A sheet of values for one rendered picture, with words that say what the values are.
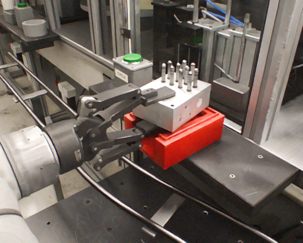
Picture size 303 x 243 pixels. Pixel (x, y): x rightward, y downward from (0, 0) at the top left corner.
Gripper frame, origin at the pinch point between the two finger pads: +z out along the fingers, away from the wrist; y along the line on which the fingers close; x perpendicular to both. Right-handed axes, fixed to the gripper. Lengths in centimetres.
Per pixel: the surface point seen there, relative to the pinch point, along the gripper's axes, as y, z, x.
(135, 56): 4.1, 6.2, 15.1
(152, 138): -7.7, 0.3, 1.5
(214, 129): -5.3, 9.4, -6.2
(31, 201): -100, -12, 95
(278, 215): -40, 33, -15
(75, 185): -99, 13, 91
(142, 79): -0.1, 5.6, 11.8
